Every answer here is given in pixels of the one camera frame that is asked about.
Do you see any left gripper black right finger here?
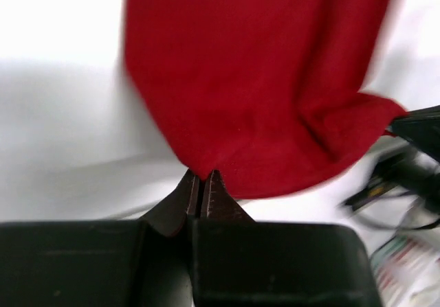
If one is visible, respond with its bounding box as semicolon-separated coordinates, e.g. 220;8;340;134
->
191;171;380;306

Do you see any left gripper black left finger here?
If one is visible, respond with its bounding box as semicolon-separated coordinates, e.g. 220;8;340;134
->
1;172;199;306

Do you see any red t shirt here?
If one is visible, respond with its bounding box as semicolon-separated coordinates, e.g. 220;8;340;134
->
124;0;405;199

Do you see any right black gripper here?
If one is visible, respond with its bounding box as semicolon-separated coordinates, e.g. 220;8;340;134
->
343;106;440;231

